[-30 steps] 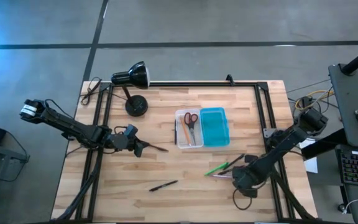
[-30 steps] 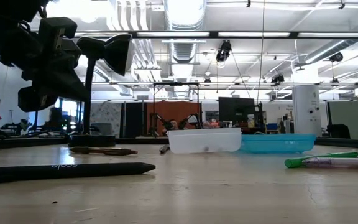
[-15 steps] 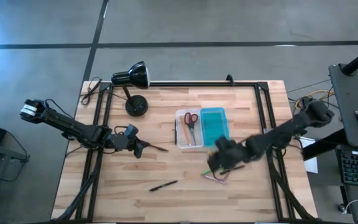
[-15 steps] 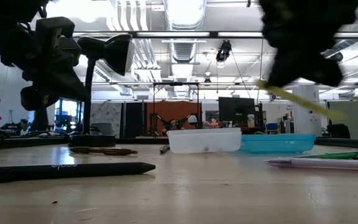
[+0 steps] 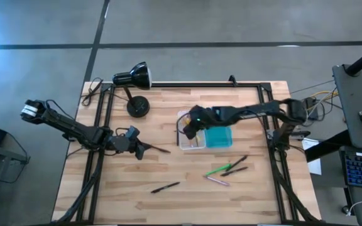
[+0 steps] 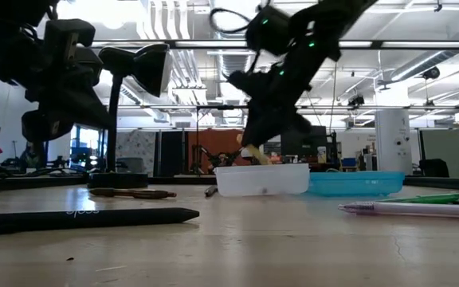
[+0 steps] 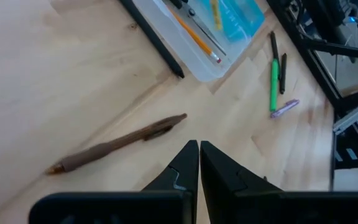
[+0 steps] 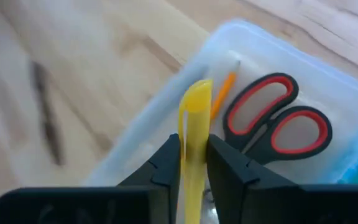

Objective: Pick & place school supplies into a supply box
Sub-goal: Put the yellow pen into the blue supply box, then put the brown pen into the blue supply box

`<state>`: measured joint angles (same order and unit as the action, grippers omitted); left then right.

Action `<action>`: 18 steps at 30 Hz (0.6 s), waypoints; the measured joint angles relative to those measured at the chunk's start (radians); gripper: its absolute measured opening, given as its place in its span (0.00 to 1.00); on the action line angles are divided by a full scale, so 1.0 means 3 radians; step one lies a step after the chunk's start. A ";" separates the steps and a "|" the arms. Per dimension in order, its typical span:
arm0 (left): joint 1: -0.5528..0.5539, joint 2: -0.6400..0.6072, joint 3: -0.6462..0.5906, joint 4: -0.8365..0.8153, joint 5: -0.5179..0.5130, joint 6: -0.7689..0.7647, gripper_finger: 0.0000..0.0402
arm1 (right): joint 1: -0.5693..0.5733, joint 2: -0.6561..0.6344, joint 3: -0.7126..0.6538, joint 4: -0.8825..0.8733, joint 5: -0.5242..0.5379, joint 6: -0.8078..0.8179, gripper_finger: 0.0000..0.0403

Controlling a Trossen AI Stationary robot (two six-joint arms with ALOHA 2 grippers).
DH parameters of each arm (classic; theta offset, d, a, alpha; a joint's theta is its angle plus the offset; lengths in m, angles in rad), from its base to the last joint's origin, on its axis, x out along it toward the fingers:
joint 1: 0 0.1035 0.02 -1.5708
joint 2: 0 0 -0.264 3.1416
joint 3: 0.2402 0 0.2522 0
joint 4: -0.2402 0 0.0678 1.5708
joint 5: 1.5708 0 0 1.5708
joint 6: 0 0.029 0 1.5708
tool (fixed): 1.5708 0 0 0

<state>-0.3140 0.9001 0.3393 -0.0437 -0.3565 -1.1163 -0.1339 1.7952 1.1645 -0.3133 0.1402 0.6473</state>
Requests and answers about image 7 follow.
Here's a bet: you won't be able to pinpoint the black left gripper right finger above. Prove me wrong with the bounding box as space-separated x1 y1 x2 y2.
200 140 283 193

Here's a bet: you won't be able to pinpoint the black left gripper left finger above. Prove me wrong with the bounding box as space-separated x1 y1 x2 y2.
140 139 200 192

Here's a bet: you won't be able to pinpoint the brown pen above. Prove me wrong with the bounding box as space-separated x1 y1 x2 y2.
44 113 188 175

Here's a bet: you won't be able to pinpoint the purple pen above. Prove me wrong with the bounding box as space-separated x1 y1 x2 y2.
270 98 301 119

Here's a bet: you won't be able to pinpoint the green highlighter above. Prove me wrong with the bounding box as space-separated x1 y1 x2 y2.
268 58 280 113

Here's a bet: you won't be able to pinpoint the orange pencil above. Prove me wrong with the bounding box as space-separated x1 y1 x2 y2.
167 6 223 65

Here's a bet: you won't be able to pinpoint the yellow highlighter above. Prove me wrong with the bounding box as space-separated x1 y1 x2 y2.
209 0 224 32

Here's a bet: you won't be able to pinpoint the red-handled scissors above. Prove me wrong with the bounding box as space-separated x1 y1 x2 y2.
168 0 229 57

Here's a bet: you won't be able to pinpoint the clear plastic box tray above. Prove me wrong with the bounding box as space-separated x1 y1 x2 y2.
131 0 256 83

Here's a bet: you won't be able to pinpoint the teal plastic box lid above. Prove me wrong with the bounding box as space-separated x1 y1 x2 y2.
197 0 266 45

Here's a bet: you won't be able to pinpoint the white paper sheet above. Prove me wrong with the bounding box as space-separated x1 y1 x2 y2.
333 166 358 192

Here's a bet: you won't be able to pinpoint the black metal table frame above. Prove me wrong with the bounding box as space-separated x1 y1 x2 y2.
265 0 358 177

